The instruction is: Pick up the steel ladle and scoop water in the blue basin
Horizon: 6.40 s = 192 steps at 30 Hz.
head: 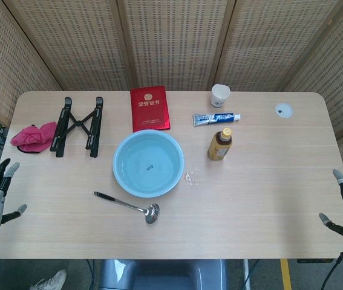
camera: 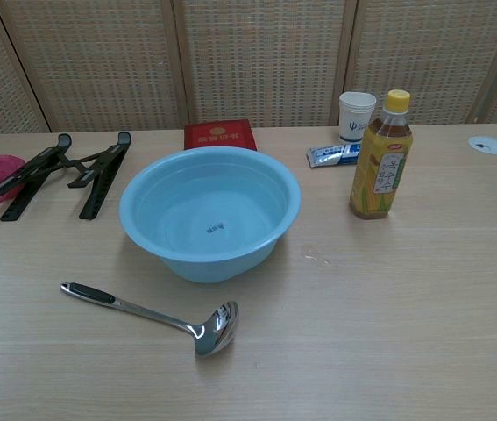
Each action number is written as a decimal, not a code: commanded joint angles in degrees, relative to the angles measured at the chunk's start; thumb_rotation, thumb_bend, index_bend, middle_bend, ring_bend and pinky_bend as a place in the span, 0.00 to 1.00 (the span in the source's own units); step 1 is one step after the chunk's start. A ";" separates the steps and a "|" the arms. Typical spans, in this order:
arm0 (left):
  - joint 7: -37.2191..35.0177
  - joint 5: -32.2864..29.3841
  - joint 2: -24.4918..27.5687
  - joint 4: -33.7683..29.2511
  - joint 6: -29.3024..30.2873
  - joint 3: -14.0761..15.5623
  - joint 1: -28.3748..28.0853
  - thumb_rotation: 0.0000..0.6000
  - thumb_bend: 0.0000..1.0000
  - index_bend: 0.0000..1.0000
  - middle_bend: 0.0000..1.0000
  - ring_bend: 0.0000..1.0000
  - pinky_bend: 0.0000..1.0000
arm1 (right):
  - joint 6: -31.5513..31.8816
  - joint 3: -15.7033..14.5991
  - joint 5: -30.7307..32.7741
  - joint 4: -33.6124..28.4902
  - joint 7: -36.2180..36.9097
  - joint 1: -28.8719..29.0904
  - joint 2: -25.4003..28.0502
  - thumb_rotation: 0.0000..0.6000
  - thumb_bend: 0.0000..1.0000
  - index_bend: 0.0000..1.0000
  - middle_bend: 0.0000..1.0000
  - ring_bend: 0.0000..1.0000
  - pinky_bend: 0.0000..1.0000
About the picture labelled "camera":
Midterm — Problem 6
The yellow corn tea bottle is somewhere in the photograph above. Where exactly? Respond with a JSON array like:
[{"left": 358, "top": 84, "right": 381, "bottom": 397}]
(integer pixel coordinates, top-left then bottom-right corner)
[{"left": 349, "top": 89, "right": 415, "bottom": 220}]

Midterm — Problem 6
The light blue plastic basin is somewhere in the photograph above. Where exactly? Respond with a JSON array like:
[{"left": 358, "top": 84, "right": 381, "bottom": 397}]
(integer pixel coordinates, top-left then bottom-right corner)
[{"left": 118, "top": 146, "right": 302, "bottom": 284}]

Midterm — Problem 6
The white round cable grommet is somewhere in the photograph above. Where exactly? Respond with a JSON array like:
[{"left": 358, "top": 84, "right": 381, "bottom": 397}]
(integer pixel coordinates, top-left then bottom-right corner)
[{"left": 468, "top": 135, "right": 497, "bottom": 155}]

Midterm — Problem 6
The woven rattan folding screen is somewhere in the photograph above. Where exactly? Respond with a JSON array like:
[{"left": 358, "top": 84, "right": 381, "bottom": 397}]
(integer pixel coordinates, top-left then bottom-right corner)
[{"left": 0, "top": 0, "right": 497, "bottom": 146}]

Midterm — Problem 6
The silver ladle with black grip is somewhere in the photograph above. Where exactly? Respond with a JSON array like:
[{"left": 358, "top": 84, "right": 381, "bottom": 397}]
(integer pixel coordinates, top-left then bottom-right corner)
[{"left": 60, "top": 282, "right": 240, "bottom": 359}]

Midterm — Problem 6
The white paper cup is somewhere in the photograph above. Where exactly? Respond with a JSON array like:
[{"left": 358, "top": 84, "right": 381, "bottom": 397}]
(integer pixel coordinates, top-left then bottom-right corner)
[{"left": 338, "top": 90, "right": 378, "bottom": 144}]

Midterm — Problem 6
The black folding laptop stand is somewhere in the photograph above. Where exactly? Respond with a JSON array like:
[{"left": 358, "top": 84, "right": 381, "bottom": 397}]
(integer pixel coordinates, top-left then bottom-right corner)
[{"left": 0, "top": 132, "right": 133, "bottom": 222}]

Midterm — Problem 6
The red certificate booklet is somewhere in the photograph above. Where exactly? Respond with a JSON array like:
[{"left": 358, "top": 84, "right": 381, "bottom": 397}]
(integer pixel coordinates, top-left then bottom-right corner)
[{"left": 183, "top": 118, "right": 259, "bottom": 153}]

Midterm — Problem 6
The blue white tissue packet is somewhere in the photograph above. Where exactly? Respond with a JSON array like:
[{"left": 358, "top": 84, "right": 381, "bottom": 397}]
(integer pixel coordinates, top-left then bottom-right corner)
[{"left": 306, "top": 142, "right": 363, "bottom": 168}]

